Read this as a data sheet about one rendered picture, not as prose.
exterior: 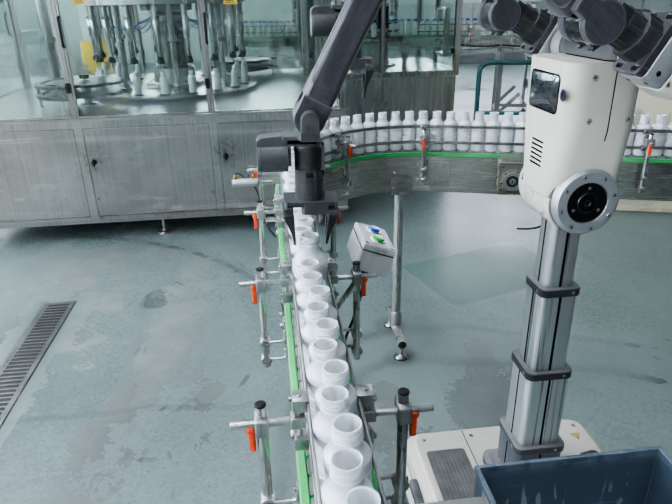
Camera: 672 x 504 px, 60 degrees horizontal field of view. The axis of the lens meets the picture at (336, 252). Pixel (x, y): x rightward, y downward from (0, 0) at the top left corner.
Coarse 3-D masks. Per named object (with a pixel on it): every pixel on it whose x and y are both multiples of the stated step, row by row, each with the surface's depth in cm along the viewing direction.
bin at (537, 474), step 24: (576, 456) 94; (600, 456) 94; (624, 456) 95; (648, 456) 95; (480, 480) 90; (504, 480) 94; (528, 480) 94; (552, 480) 95; (576, 480) 95; (600, 480) 96; (624, 480) 97; (648, 480) 97
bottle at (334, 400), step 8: (328, 392) 77; (336, 392) 77; (344, 392) 76; (320, 400) 75; (328, 400) 77; (336, 400) 77; (344, 400) 74; (320, 408) 75; (328, 408) 74; (336, 408) 74; (344, 408) 74; (320, 416) 76; (328, 416) 74; (312, 424) 77; (320, 424) 75; (328, 424) 75; (320, 432) 75; (328, 432) 74; (320, 440) 75; (328, 440) 74; (320, 448) 76; (320, 456) 76; (320, 464) 77; (320, 472) 78; (320, 480) 78; (320, 488) 79
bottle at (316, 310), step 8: (312, 304) 98; (320, 304) 98; (312, 312) 95; (320, 312) 95; (328, 312) 96; (312, 320) 96; (304, 328) 97; (312, 328) 96; (304, 336) 96; (312, 336) 96; (304, 344) 97; (304, 352) 98; (304, 360) 99
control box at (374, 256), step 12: (360, 228) 140; (360, 240) 135; (372, 240) 134; (360, 252) 133; (372, 252) 133; (384, 252) 133; (360, 264) 133; (372, 264) 134; (384, 264) 134; (384, 276) 136; (348, 288) 143; (360, 300) 141
